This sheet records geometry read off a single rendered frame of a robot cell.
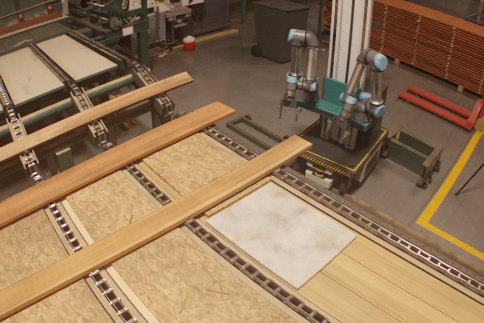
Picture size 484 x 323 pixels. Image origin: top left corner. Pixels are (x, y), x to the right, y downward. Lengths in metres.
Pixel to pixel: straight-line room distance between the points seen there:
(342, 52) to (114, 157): 1.98
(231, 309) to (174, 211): 0.63
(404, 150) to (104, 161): 2.81
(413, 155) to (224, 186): 2.30
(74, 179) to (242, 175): 1.01
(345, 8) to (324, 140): 1.25
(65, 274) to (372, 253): 1.47
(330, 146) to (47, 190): 2.43
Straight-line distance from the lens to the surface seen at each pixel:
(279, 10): 5.77
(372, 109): 2.95
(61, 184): 2.29
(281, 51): 5.97
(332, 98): 3.31
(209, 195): 2.02
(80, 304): 1.71
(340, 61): 3.26
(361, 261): 1.85
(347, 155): 3.40
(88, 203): 2.16
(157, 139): 2.49
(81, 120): 2.81
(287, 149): 2.38
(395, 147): 3.94
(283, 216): 1.97
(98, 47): 4.14
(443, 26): 6.67
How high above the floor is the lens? 2.18
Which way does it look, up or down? 32 degrees down
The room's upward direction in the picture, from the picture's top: 2 degrees clockwise
